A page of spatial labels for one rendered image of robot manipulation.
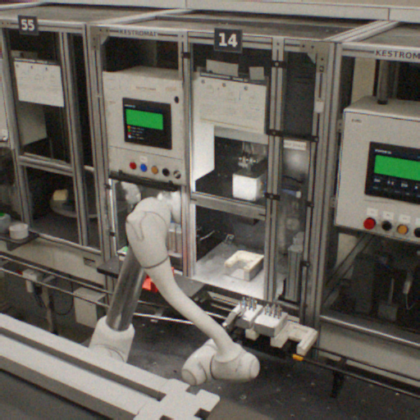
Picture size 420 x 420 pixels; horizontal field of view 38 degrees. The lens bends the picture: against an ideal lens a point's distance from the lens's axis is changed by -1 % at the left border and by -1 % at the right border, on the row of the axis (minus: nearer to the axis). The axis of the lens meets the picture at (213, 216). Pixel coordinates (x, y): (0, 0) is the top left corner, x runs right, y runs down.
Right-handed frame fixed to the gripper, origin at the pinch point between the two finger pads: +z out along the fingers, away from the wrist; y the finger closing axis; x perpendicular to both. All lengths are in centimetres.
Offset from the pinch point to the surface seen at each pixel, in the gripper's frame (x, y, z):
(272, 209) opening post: -3.9, 43.3, 20.9
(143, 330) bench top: 51, -22, -1
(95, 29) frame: 82, 110, 22
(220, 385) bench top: 0.4, -21.8, -17.8
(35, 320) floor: 183, -91, 46
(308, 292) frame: -21.8, 9.5, 19.0
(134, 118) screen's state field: 61, 74, 18
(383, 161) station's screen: -48, 73, 18
